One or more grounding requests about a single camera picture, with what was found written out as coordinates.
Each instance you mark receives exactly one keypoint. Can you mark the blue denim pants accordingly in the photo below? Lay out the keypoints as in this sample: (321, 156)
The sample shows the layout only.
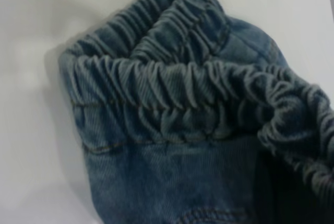
(182, 130)

